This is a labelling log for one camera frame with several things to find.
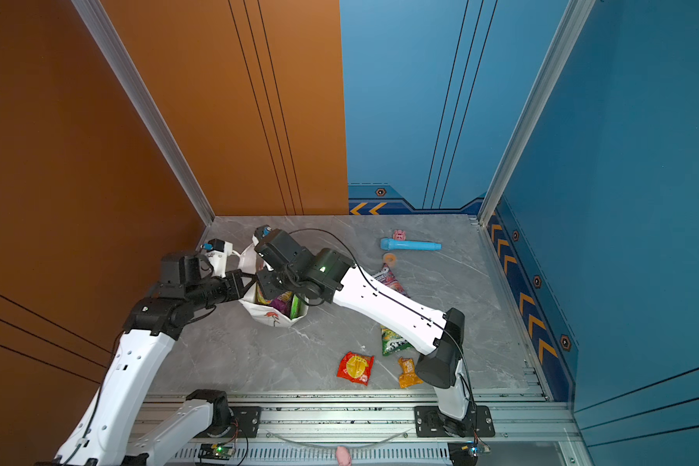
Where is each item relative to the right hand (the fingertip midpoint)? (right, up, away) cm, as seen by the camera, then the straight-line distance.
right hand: (261, 278), depth 67 cm
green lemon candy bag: (+32, -21, +18) cm, 42 cm away
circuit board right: (+49, -43, +3) cm, 65 cm away
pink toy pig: (+38, +11, +44) cm, 60 cm away
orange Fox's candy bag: (-1, -6, +4) cm, 7 cm away
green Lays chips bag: (+7, -8, +5) cm, 12 cm away
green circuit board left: (-12, -43, +4) cm, 45 cm away
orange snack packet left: (+37, -29, +13) cm, 49 cm away
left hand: (-3, 0, +6) cm, 7 cm away
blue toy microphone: (+33, +8, +39) cm, 52 cm away
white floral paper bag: (-5, +3, +5) cm, 7 cm away
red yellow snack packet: (+22, -27, +14) cm, 37 cm away
